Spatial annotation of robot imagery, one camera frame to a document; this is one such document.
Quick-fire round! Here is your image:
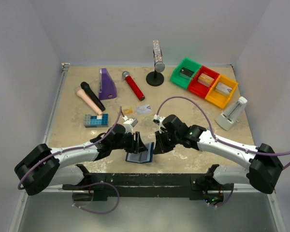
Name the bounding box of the white grey metronome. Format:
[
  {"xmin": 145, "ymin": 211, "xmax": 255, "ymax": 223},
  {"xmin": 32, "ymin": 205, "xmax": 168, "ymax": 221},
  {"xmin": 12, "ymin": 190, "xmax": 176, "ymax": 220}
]
[{"xmin": 215, "ymin": 97, "xmax": 247, "ymax": 131}]

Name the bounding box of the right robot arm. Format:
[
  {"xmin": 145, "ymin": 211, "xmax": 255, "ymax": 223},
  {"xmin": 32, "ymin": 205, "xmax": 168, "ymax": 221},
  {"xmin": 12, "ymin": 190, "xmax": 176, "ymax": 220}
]
[{"xmin": 153, "ymin": 115, "xmax": 283, "ymax": 194}]

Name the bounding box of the aluminium front frame rail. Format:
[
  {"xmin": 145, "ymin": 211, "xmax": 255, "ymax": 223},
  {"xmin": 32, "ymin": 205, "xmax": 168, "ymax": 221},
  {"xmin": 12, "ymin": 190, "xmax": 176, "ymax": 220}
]
[{"xmin": 21, "ymin": 172, "xmax": 276, "ymax": 194}]

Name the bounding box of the purple metronome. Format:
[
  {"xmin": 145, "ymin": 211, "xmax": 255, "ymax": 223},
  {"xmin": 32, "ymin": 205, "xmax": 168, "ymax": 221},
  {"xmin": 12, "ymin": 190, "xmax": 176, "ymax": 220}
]
[{"xmin": 99, "ymin": 68, "xmax": 117, "ymax": 100}]

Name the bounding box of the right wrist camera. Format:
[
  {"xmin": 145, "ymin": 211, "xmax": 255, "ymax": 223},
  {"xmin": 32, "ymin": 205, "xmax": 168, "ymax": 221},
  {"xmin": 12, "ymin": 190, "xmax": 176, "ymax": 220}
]
[{"xmin": 153, "ymin": 115, "xmax": 166, "ymax": 133}]

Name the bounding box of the blue grey brick block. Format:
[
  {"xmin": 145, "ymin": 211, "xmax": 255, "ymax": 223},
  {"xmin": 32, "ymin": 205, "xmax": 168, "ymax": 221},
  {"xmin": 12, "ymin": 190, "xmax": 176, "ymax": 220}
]
[{"xmin": 84, "ymin": 114, "xmax": 108, "ymax": 128}]

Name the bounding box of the red storage bin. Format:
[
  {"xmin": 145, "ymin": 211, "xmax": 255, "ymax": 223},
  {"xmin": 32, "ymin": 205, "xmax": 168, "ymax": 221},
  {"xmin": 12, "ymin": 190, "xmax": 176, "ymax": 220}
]
[{"xmin": 187, "ymin": 66, "xmax": 219, "ymax": 99}]

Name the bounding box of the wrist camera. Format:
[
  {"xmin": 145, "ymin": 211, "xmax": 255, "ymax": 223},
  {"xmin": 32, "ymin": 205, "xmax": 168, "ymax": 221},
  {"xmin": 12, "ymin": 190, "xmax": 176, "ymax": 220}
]
[
  {"xmin": 153, "ymin": 115, "xmax": 166, "ymax": 133},
  {"xmin": 122, "ymin": 116, "xmax": 138, "ymax": 134}
]

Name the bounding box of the tan card in red bin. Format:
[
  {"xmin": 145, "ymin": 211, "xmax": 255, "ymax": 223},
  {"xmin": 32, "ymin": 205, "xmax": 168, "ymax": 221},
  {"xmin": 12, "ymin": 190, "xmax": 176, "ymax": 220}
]
[{"xmin": 198, "ymin": 73, "xmax": 214, "ymax": 87}]

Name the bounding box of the yellow storage bin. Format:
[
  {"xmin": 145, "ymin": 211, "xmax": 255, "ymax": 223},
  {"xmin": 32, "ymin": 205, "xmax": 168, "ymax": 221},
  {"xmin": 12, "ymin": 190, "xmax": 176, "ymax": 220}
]
[{"xmin": 205, "ymin": 74, "xmax": 238, "ymax": 109}]

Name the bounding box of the aluminium frame rail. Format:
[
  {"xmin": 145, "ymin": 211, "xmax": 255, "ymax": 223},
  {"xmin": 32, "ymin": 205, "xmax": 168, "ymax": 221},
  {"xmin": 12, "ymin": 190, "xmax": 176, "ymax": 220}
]
[
  {"xmin": 42, "ymin": 63, "xmax": 71, "ymax": 144},
  {"xmin": 21, "ymin": 172, "xmax": 276, "ymax": 194}
]

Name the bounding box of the silver white credit card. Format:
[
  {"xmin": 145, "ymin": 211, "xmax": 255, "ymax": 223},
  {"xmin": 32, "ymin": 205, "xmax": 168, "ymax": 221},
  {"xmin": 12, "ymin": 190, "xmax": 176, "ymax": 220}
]
[{"xmin": 136, "ymin": 104, "xmax": 152, "ymax": 115}]

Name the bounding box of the aluminium left frame rail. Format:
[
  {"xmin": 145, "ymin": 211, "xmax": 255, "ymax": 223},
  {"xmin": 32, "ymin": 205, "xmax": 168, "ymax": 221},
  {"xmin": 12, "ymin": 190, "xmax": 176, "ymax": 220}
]
[{"xmin": 42, "ymin": 63, "xmax": 71, "ymax": 144}]

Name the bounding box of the dark card in green bin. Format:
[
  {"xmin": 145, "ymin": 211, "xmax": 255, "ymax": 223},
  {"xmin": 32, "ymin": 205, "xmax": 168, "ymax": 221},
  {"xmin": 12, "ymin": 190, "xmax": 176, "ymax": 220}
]
[{"xmin": 179, "ymin": 68, "xmax": 194, "ymax": 79}]

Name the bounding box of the pink microphone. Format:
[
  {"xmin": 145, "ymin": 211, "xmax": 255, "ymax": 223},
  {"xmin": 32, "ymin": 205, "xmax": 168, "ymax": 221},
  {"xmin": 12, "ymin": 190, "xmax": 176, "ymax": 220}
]
[{"xmin": 75, "ymin": 87, "xmax": 102, "ymax": 116}]

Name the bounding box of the gold VIP card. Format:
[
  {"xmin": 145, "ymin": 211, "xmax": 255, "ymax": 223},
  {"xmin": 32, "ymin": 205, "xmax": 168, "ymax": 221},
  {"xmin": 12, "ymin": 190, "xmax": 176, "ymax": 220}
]
[{"xmin": 117, "ymin": 106, "xmax": 133, "ymax": 116}]

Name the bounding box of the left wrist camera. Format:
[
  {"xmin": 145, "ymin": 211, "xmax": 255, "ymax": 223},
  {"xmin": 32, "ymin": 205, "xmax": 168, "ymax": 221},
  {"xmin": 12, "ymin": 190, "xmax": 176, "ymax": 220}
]
[{"xmin": 122, "ymin": 116, "xmax": 138, "ymax": 134}]

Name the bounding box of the blue leather card holder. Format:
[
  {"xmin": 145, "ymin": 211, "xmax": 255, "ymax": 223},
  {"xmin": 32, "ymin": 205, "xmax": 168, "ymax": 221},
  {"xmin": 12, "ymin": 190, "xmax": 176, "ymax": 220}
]
[{"xmin": 125, "ymin": 142, "xmax": 154, "ymax": 164}]

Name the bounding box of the green storage bin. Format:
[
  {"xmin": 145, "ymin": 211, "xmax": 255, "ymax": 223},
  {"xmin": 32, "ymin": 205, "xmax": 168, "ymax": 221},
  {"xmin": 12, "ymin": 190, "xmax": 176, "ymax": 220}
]
[{"xmin": 170, "ymin": 58, "xmax": 202, "ymax": 89}]

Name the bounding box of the black microphone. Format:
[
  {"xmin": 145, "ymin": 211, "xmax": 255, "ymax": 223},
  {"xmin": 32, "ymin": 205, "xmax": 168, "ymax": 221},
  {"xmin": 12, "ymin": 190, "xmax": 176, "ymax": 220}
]
[{"xmin": 80, "ymin": 82, "xmax": 105, "ymax": 111}]

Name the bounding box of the red microphone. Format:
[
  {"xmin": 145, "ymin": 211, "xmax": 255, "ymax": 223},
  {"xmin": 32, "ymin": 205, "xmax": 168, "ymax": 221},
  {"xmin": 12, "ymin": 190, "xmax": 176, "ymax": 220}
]
[{"xmin": 122, "ymin": 71, "xmax": 145, "ymax": 101}]

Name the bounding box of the black microphone stand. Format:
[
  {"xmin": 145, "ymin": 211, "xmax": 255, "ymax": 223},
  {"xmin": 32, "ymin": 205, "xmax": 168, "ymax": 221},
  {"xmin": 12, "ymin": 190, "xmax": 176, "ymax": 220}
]
[{"xmin": 146, "ymin": 71, "xmax": 164, "ymax": 87}]

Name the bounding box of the white card in yellow bin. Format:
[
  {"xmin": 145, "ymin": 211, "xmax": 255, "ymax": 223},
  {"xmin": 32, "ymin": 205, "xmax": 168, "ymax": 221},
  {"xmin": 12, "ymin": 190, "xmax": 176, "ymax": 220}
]
[{"xmin": 215, "ymin": 82, "xmax": 232, "ymax": 96}]

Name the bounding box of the glitter microphone on stand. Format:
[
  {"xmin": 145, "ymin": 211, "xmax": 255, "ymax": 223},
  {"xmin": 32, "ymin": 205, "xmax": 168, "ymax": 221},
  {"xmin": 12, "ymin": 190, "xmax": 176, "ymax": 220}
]
[{"xmin": 153, "ymin": 40, "xmax": 165, "ymax": 73}]

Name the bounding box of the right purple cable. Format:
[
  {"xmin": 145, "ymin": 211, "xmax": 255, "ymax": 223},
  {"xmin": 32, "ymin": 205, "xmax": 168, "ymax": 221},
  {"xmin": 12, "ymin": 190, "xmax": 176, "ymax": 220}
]
[{"xmin": 155, "ymin": 96, "xmax": 290, "ymax": 208}]

